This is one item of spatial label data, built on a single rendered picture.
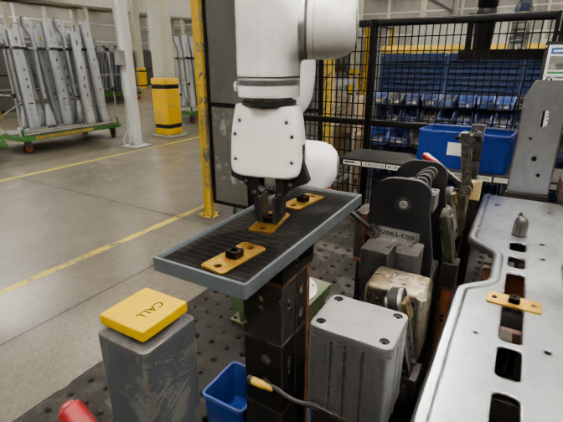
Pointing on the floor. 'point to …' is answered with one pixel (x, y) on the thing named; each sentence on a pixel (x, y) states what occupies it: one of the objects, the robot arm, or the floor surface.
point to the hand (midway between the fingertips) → (270, 207)
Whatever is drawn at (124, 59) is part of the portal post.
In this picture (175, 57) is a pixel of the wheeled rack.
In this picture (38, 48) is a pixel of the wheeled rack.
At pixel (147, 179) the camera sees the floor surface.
